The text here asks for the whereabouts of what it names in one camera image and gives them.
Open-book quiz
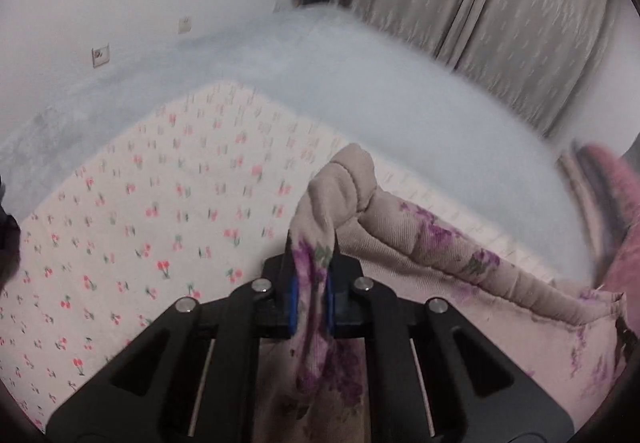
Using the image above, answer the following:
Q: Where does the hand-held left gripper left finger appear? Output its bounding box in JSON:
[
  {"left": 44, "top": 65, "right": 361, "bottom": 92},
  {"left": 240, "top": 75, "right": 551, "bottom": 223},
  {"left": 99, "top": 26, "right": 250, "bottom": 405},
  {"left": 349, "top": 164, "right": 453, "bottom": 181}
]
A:
[{"left": 45, "top": 234, "right": 301, "bottom": 443}]

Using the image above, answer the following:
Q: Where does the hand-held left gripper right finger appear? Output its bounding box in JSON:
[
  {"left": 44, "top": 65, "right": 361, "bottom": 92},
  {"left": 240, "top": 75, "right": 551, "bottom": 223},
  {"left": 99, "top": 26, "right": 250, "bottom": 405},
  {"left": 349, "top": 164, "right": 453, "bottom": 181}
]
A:
[{"left": 326, "top": 237, "right": 574, "bottom": 443}]

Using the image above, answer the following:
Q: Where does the floral padded jacket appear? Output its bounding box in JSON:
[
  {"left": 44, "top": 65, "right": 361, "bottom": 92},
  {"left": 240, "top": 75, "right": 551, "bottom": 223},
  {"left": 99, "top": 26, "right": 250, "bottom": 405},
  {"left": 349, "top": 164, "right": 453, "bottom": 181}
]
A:
[{"left": 255, "top": 142, "right": 629, "bottom": 443}]

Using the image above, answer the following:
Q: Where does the cherry-print bed sheet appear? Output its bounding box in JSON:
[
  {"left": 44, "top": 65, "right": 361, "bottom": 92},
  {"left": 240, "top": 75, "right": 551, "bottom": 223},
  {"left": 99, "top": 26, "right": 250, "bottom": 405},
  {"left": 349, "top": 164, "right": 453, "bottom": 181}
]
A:
[{"left": 0, "top": 81, "right": 556, "bottom": 435}]

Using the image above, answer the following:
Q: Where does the blue-grey bed sheet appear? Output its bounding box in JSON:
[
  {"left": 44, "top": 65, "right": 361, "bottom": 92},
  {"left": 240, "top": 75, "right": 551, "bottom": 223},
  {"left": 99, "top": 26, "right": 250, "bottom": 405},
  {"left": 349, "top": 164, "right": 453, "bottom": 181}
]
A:
[{"left": 0, "top": 4, "right": 597, "bottom": 280}]

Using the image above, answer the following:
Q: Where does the folded pink grey blanket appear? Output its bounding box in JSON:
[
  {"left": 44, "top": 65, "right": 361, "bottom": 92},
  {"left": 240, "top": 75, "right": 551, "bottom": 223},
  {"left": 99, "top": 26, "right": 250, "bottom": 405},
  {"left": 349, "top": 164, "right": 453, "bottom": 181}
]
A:
[{"left": 556, "top": 143, "right": 603, "bottom": 211}]

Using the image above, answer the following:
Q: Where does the black quilted jacket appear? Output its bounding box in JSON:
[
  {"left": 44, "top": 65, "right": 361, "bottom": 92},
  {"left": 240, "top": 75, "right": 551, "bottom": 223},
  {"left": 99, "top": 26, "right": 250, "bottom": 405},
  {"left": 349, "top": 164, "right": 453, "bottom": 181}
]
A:
[{"left": 0, "top": 174, "right": 22, "bottom": 285}]

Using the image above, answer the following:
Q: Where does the pink cloth at right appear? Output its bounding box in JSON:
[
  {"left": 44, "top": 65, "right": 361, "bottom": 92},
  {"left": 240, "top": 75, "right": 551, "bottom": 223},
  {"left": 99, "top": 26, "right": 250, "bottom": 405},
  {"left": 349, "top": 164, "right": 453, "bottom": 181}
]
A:
[{"left": 575, "top": 142, "right": 640, "bottom": 289}]

